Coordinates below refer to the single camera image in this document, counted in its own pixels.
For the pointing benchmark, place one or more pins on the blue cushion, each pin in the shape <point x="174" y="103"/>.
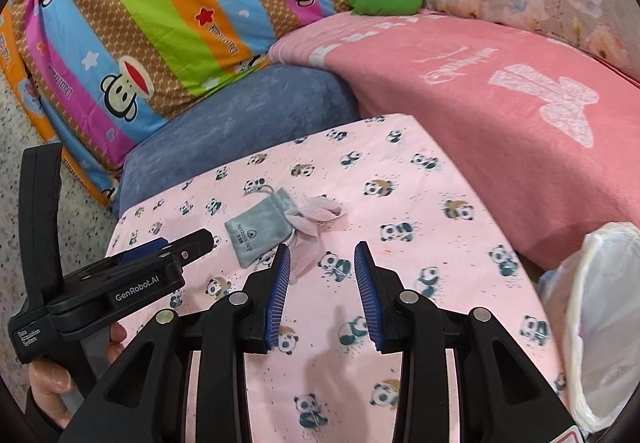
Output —
<point x="240" y="113"/>

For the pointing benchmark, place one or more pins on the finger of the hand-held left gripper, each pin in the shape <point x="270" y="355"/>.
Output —
<point x="192" y="245"/>
<point x="142" y="249"/>

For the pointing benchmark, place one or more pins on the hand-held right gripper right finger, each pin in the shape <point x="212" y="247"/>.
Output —
<point x="367" y="298"/>

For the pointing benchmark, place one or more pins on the pink bow print blanket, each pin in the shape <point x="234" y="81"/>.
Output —
<point x="450" y="98"/>

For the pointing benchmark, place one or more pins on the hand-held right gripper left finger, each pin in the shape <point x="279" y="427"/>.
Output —
<point x="280" y="293"/>

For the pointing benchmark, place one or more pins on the pink fabric scrap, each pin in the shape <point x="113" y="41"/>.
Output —
<point x="310" y="223"/>

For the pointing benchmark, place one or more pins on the white plastic bag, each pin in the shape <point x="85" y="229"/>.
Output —
<point x="610" y="298"/>

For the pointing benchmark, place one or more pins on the pink panda print cloth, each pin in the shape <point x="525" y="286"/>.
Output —
<point x="400" y="183"/>

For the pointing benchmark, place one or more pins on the striped monkey print quilt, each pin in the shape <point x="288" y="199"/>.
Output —
<point x="150" y="23"/>

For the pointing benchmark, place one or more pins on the person's left hand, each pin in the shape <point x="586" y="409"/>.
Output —
<point x="50" y="383"/>

